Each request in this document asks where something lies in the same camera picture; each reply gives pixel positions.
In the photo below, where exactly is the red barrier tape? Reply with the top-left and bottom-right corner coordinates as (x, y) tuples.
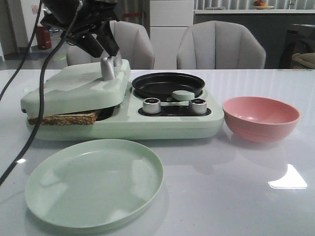
(123, 12), (142, 18)

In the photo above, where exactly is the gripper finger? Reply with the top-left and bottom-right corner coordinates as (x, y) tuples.
(96, 21), (119, 57)
(73, 33), (104, 58)

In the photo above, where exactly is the silver control knob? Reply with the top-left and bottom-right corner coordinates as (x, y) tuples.
(142, 97), (161, 115)
(188, 98), (207, 115)

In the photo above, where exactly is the left grey upholstered chair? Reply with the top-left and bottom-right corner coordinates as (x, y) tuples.
(66, 21), (155, 69)

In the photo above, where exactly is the right silver control knob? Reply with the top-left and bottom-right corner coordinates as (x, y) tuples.
(188, 98), (207, 115)

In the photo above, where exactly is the black round frying pan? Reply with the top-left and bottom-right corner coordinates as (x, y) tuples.
(132, 72), (205, 102)

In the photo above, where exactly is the mint green round plate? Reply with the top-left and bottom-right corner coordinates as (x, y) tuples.
(25, 139), (163, 233)

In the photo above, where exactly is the white cabinet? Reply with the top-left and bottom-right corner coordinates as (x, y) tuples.
(150, 0), (194, 69)

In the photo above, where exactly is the bread slice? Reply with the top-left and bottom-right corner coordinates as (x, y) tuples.
(40, 109), (102, 126)

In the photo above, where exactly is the breakfast maker hinged lid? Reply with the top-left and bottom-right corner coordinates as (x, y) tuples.
(20, 56), (131, 116)

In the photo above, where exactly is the red bin in background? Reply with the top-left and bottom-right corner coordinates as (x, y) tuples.
(35, 26), (52, 50)

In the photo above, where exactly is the mint green breakfast maker base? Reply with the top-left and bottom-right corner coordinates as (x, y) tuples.
(36, 82), (224, 141)

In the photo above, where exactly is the dark grey kitchen counter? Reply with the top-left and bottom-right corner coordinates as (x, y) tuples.
(194, 10), (315, 69)

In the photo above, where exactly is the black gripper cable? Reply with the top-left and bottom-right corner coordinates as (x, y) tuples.
(0, 0), (83, 186)

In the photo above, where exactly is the beige cushion at right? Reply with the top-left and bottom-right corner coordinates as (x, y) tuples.
(292, 53), (315, 69)

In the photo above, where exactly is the fruit plate on counter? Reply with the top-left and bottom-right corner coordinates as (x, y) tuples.
(252, 0), (274, 10)

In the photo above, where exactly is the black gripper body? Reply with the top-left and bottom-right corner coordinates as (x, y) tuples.
(41, 0), (118, 39)

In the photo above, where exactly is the grey upholstered chair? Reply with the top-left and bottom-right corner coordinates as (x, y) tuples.
(66, 21), (155, 69)
(176, 21), (266, 69)

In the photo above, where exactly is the right grey upholstered chair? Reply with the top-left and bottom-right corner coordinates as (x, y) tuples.
(176, 21), (266, 69)

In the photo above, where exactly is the left silver control knob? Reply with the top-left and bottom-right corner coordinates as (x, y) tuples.
(142, 97), (161, 115)

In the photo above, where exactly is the pink plastic bowl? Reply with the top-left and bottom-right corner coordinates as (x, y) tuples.
(222, 96), (301, 143)

